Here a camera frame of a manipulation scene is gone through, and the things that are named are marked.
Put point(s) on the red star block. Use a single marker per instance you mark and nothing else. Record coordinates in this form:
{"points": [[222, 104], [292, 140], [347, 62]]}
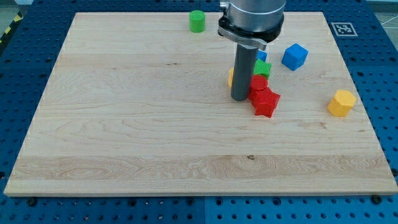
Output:
{"points": [[265, 102]]}

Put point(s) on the small blue block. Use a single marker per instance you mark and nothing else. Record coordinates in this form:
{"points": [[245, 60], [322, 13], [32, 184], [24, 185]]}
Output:
{"points": [[261, 55]]}

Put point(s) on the white fiducial marker tag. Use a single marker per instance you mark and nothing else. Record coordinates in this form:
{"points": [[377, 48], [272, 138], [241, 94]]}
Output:
{"points": [[344, 29]]}

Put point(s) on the yellow hexagon block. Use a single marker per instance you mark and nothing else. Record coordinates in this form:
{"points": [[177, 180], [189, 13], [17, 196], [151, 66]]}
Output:
{"points": [[341, 103]]}

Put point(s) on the wooden board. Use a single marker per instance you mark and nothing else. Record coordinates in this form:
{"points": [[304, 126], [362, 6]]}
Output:
{"points": [[138, 105]]}

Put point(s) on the yellow black hazard tape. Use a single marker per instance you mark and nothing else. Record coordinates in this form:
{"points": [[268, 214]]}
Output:
{"points": [[11, 28]]}

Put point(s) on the green cylinder block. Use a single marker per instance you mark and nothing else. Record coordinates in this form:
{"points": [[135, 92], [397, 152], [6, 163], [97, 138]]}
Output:
{"points": [[196, 21]]}

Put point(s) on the red cylinder block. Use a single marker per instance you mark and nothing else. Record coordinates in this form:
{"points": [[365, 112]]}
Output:
{"points": [[258, 83]]}

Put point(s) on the green star block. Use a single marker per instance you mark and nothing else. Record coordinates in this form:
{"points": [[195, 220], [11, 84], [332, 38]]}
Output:
{"points": [[262, 68]]}

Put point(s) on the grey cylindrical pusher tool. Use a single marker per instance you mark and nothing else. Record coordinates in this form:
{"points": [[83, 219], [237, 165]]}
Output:
{"points": [[243, 71]]}

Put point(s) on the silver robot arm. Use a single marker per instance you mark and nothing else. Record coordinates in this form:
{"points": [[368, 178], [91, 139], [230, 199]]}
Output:
{"points": [[253, 23]]}

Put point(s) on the yellow block behind tool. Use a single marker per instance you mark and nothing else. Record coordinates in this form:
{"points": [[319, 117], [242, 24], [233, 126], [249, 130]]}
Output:
{"points": [[230, 77]]}

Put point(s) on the blue cube block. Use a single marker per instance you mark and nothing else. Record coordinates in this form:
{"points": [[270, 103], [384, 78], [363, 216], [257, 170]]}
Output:
{"points": [[294, 57]]}

